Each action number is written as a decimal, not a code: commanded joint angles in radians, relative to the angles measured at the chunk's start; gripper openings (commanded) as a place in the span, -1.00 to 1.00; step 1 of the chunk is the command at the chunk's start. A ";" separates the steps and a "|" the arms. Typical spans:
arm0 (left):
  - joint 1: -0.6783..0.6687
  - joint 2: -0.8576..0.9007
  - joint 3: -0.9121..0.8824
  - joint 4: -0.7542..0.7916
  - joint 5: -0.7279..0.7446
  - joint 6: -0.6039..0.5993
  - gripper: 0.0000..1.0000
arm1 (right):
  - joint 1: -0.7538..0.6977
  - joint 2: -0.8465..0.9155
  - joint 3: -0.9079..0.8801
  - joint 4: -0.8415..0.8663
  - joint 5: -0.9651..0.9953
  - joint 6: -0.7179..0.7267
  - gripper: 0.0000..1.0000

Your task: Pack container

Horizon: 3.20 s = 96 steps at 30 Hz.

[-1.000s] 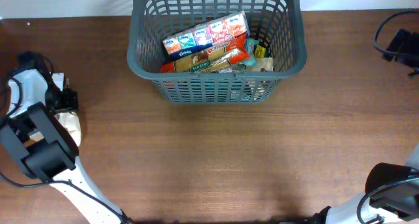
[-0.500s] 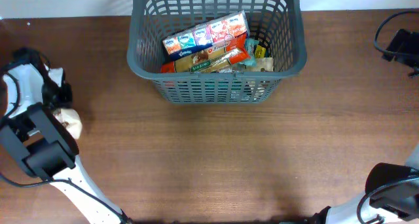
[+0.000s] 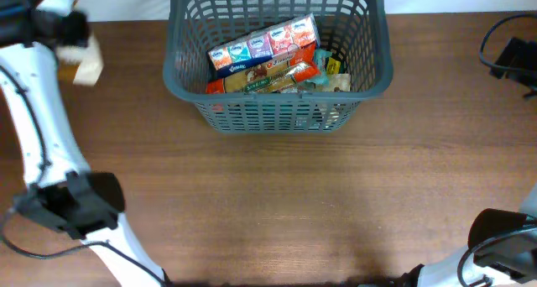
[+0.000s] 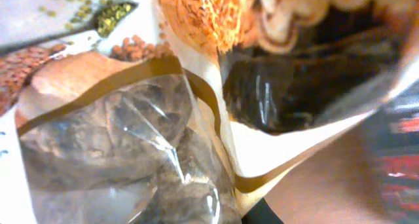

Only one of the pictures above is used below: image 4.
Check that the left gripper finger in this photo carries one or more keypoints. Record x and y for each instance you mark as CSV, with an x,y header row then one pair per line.
x,y
261,213

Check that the beige brown snack bag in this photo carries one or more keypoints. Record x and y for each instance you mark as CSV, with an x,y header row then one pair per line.
x,y
184,111

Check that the grey plastic lattice basket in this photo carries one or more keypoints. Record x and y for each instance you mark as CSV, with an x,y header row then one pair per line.
x,y
394,143

